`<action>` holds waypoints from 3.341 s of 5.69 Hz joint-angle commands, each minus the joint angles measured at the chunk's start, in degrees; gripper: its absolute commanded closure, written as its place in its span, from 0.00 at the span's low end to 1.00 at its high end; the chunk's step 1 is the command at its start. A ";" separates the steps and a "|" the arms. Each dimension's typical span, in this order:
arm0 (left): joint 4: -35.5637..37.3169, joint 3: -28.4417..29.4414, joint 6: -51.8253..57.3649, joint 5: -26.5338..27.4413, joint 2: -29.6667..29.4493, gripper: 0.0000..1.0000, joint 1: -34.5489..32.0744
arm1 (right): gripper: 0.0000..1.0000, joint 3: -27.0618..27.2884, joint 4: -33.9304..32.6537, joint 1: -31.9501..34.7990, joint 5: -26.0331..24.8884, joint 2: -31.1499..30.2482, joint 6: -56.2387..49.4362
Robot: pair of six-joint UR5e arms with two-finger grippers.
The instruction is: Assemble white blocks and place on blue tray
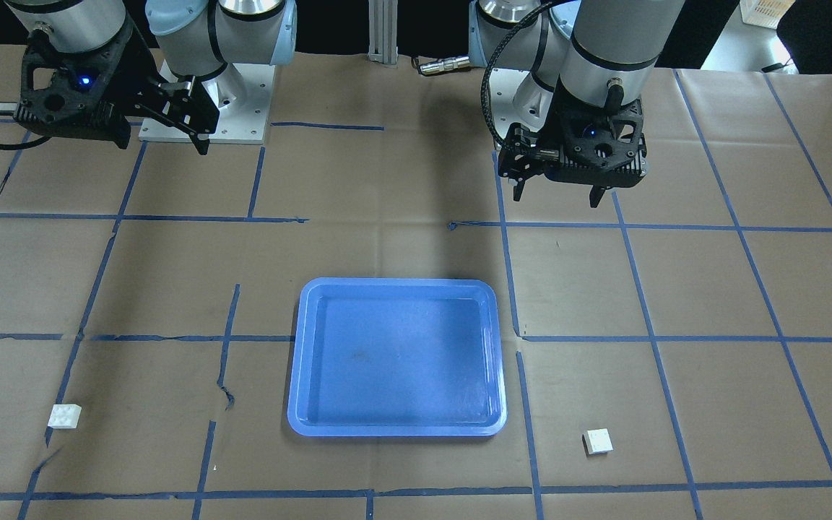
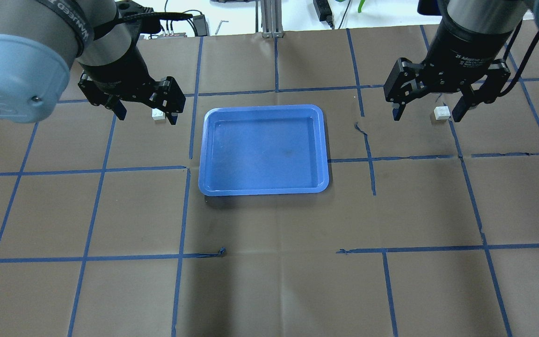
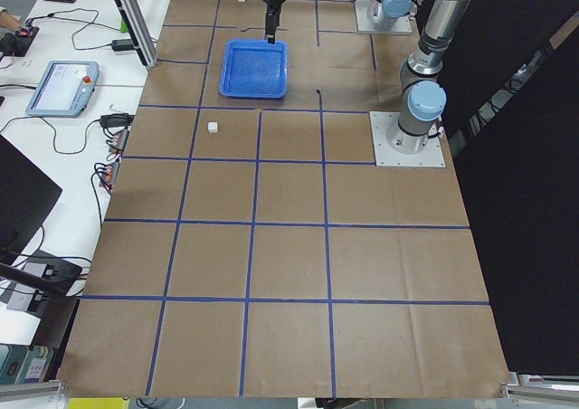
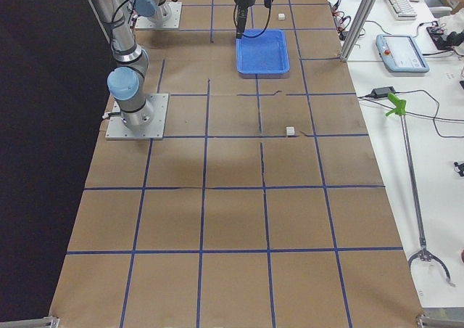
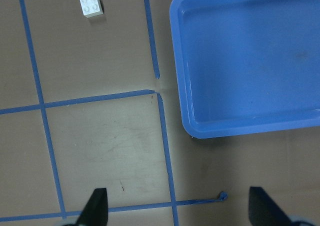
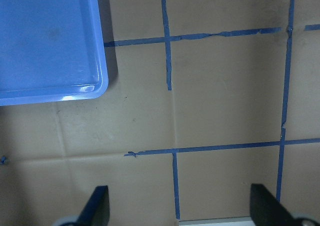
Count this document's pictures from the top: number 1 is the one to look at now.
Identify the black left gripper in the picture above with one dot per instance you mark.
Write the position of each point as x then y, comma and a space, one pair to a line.
521, 153

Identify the metal cable connector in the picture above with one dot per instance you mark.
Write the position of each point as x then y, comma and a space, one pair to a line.
441, 66

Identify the brown paper table cover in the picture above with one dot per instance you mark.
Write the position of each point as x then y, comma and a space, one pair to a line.
691, 315

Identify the blue plastic tray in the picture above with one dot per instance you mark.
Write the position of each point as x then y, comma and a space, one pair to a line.
397, 358

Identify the white block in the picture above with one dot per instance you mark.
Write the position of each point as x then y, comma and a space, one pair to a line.
597, 441
64, 416

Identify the white plastic basket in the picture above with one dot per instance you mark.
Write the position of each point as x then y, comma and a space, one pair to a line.
764, 13

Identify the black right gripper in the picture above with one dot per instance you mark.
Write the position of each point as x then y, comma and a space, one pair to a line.
129, 78

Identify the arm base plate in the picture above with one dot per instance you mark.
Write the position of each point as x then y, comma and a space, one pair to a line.
517, 97
243, 93

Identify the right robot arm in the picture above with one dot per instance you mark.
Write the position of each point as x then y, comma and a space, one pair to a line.
197, 38

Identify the aluminium profile post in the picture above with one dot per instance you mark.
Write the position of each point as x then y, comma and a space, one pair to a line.
382, 32

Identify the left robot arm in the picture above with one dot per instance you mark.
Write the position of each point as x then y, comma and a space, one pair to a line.
561, 87

